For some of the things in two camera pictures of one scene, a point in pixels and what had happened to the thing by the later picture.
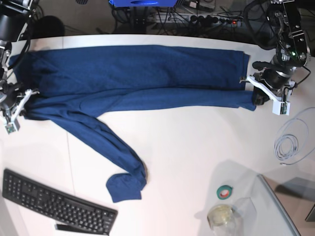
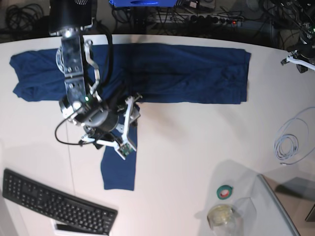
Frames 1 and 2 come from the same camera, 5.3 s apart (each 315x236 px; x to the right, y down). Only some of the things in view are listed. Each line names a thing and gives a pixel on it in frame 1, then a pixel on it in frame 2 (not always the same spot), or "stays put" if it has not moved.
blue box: (143, 3) stays put
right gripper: (277, 76) → (306, 53)
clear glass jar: (222, 219) stays put
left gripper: (13, 91) → (105, 122)
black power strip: (211, 19) stays put
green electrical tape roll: (224, 192) stays put
